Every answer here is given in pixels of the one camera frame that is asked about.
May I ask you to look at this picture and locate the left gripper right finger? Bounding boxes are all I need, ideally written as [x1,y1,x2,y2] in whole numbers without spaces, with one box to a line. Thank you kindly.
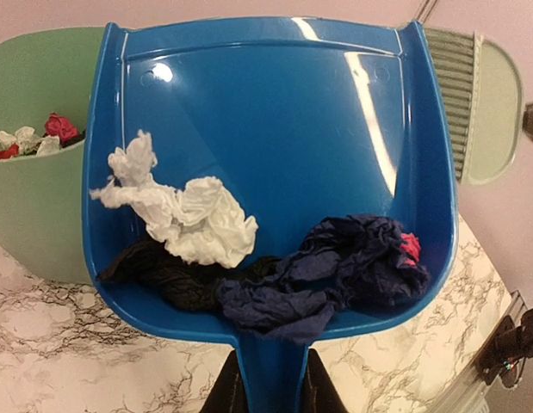
[302,348,346,413]

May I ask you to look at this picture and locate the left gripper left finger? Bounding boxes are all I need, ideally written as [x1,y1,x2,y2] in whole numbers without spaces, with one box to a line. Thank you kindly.
[201,352,249,413]

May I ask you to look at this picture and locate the teal hand brush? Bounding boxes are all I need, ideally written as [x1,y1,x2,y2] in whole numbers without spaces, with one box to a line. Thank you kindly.
[425,28,524,186]

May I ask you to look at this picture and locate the blue plastic dustpan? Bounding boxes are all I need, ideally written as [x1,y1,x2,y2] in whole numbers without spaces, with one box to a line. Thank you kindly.
[83,16,460,413]

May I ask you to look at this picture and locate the paper scraps inside bin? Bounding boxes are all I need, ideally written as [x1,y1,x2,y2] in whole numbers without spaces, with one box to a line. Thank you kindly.
[0,113,85,160]

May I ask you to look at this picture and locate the black and pink paper scrap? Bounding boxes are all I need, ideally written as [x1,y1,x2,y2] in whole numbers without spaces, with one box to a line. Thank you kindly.
[216,215,431,344]

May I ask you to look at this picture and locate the black and white paper scrap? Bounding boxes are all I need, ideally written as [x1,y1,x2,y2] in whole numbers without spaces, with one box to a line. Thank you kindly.
[90,131,279,311]

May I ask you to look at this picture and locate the teal plastic waste bin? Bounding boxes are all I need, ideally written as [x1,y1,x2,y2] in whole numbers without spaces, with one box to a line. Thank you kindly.
[0,28,104,284]

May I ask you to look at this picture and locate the right aluminium corner post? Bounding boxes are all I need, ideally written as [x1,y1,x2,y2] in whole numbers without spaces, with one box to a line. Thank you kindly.
[414,0,439,24]

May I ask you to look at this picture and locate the aluminium front frame rail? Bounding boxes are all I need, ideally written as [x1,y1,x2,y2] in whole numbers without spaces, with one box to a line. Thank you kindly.
[427,291,533,412]

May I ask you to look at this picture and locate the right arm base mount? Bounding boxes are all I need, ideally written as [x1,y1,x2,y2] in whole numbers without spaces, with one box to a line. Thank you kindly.
[477,309,533,385]

